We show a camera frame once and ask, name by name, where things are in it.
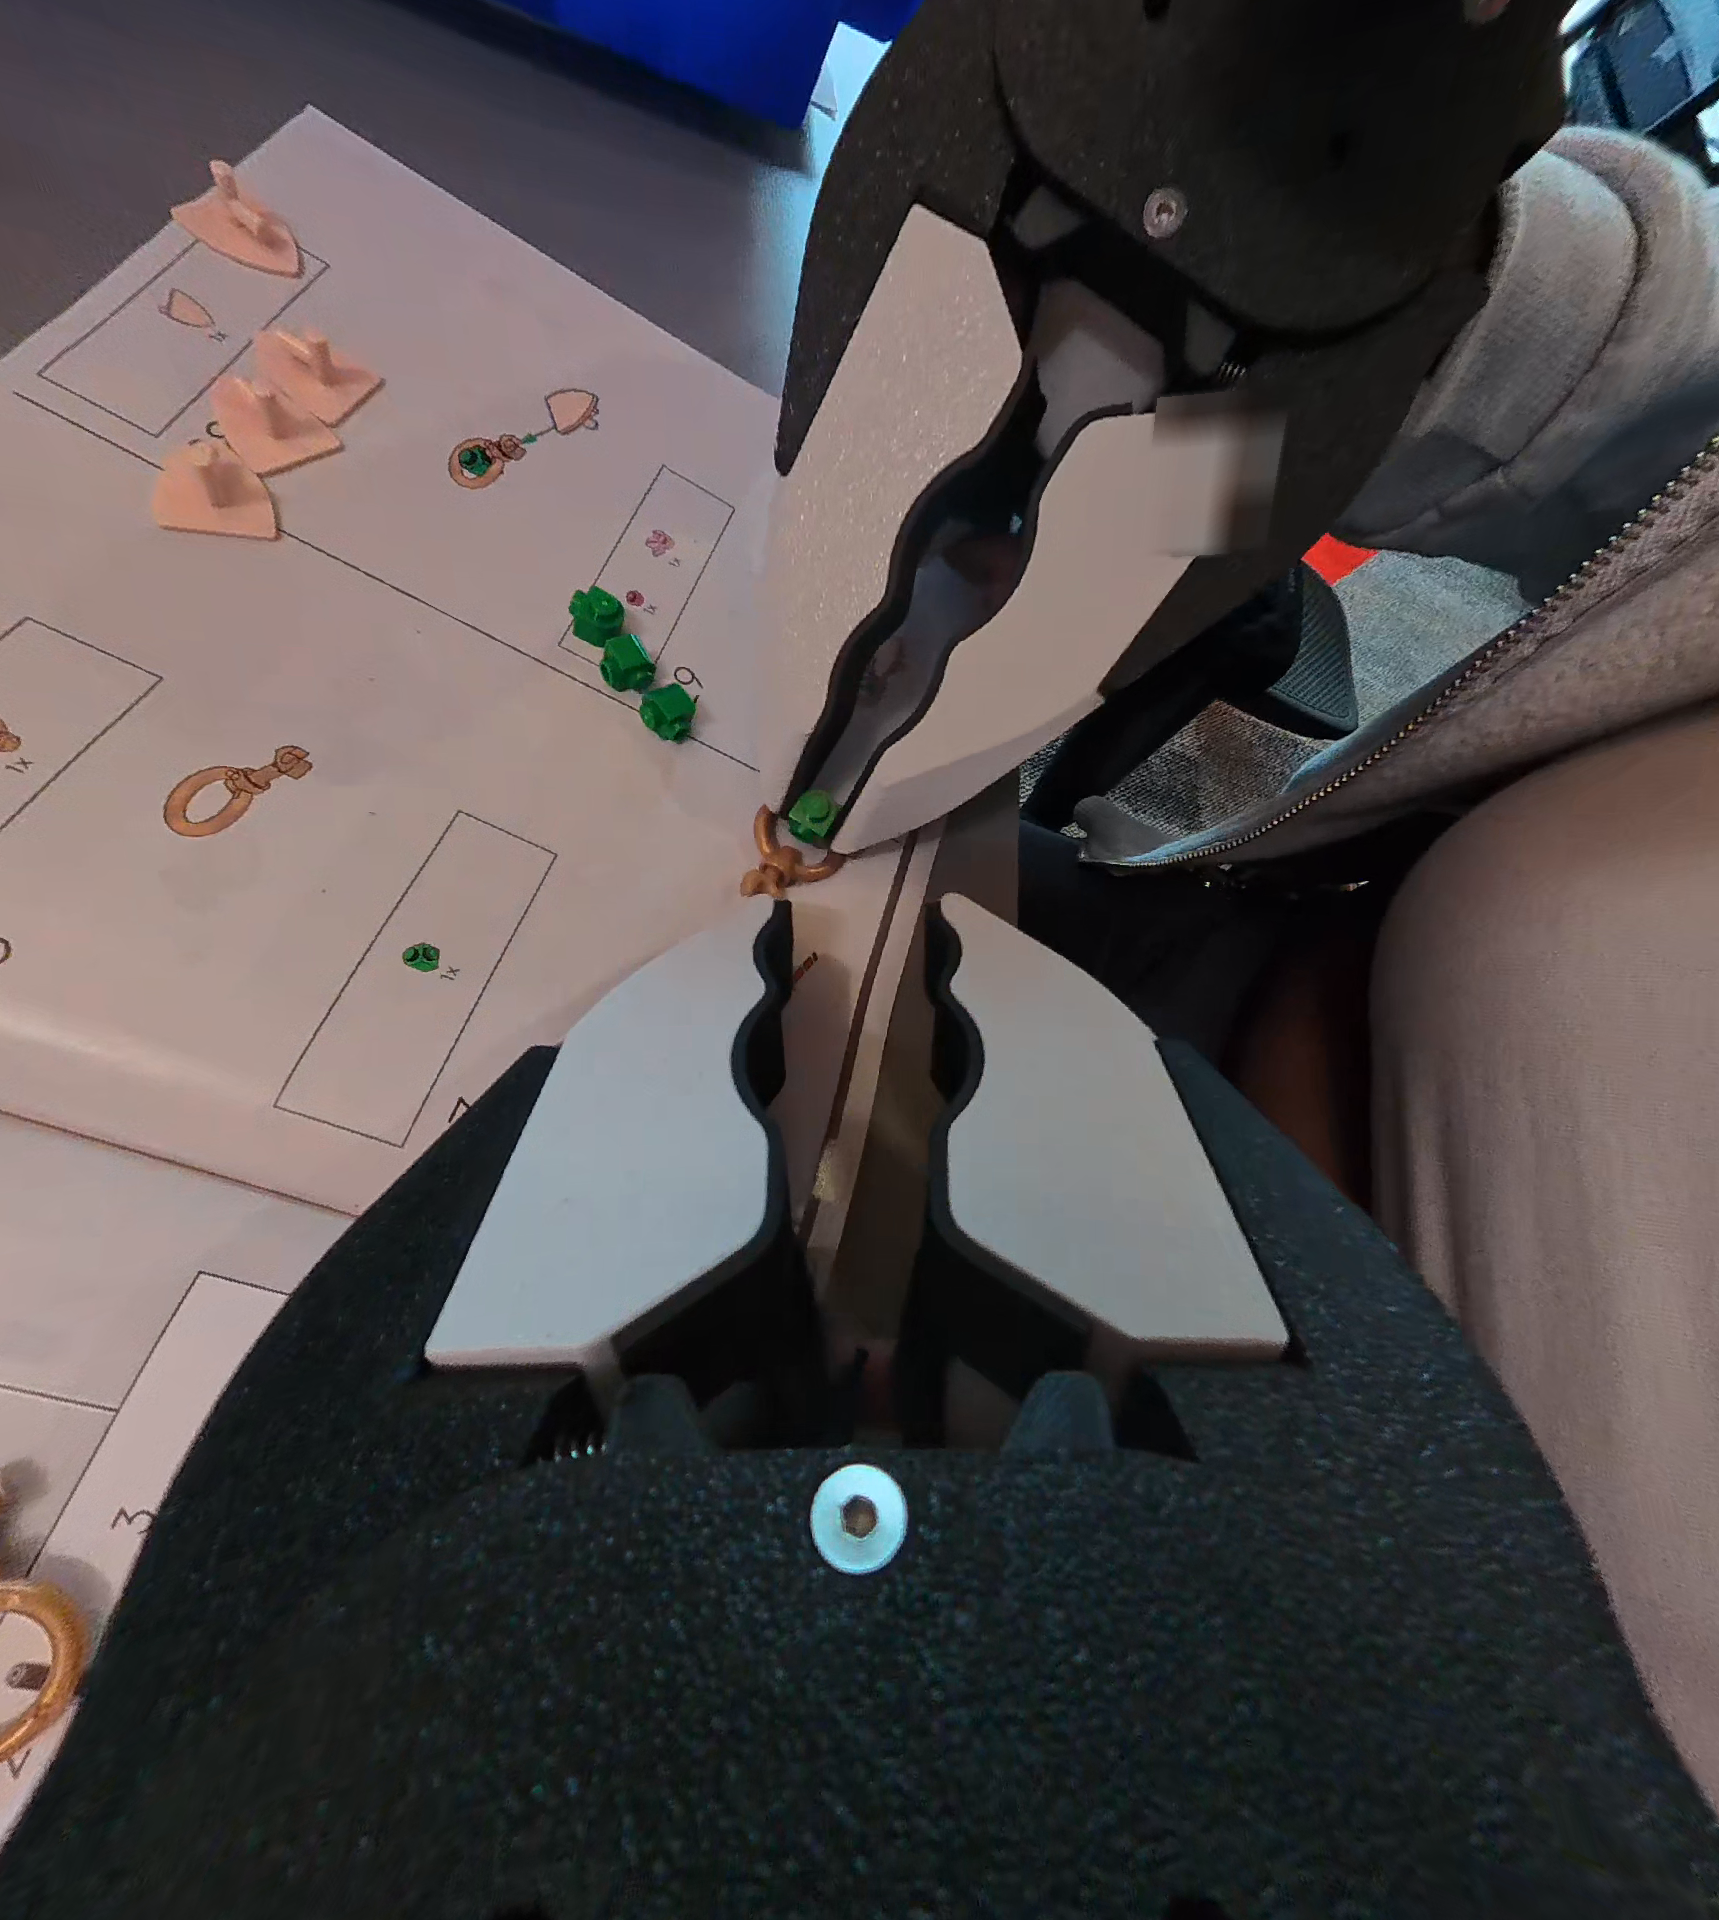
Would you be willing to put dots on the person's right forearm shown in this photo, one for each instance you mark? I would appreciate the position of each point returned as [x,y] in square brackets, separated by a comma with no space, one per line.
[1625,299]

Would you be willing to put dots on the person's grey zip jacket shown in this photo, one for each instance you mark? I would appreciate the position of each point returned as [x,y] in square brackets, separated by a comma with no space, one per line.
[1625,676]

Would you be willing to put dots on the green stud toy piece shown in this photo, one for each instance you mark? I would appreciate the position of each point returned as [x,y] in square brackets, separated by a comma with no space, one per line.
[594,615]
[625,663]
[671,712]
[810,820]

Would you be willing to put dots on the orange object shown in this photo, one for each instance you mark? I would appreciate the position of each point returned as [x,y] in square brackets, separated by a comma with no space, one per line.
[1341,566]

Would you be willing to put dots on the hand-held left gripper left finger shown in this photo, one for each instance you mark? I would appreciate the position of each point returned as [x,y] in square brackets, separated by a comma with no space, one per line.
[619,1171]

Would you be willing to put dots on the white instruction booklet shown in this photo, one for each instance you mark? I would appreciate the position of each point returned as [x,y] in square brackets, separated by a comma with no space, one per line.
[350,631]

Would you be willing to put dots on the person's leg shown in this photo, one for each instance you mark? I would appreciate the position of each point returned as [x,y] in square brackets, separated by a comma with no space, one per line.
[1310,1051]

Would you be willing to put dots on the pink petal toy piece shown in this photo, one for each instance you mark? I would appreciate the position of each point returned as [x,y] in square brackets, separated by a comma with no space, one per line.
[275,432]
[238,234]
[212,504]
[319,377]

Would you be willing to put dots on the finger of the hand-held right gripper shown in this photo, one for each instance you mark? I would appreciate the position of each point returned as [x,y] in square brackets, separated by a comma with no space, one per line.
[1070,645]
[875,495]

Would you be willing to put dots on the grey desk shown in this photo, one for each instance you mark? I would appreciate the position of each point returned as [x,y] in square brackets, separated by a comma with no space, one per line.
[47,151]

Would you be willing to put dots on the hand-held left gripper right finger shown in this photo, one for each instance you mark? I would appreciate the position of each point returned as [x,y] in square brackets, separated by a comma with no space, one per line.
[1084,1171]

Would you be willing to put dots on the blue plastic bin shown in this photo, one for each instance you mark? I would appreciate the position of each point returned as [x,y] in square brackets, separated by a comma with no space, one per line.
[739,47]

